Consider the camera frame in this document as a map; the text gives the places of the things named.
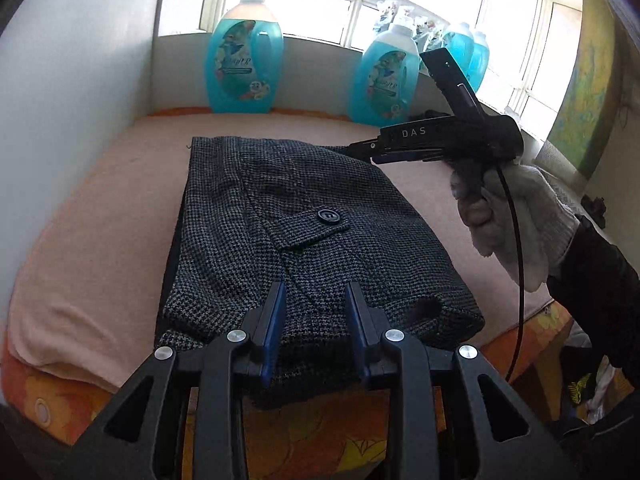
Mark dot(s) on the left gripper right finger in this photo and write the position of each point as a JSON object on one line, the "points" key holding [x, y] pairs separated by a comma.
{"points": [[452, 416]]}

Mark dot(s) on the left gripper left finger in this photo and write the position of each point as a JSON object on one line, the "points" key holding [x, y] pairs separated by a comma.
{"points": [[140, 433]]}

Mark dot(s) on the grey houndstooth pants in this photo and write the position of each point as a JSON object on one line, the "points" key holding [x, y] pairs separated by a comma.
{"points": [[258, 211]]}

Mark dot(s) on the black right sleeve forearm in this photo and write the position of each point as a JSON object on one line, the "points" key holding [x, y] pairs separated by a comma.
{"points": [[600, 289]]}

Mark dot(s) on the right white gloved hand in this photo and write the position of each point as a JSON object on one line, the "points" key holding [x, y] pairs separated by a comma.
{"points": [[514, 215]]}

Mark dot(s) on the folded black clothes stack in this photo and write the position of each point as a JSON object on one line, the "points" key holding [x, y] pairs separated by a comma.
{"points": [[428, 114]]}

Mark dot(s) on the blue bottle on sill right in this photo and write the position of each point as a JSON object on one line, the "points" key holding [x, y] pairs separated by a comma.
{"points": [[476, 70]]}

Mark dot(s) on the right blue detergent jug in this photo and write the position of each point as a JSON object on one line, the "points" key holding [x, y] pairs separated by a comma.
{"points": [[385, 79]]}

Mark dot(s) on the blue detergent jug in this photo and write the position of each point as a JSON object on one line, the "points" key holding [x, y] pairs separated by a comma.
{"points": [[385, 79], [243, 62]]}

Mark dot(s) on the spray pouch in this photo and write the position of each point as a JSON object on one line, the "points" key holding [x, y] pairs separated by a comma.
{"points": [[387, 10], [425, 30]]}

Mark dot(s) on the dark object on table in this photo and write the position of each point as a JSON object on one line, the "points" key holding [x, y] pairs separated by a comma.
{"points": [[596, 209]]}

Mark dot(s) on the pink beige blanket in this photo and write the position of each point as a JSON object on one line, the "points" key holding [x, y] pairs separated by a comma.
{"points": [[186, 222]]}

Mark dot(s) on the orange floral bedsheet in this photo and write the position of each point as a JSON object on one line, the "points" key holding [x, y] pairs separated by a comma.
{"points": [[310, 434]]}

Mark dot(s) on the left blue detergent jug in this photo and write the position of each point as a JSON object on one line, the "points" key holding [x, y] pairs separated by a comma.
{"points": [[243, 62]]}

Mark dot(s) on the yellow landscape wall painting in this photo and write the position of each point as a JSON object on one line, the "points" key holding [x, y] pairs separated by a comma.
{"points": [[582, 129]]}

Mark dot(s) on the white window frame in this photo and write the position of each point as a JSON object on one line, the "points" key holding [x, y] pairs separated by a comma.
{"points": [[510, 26]]}

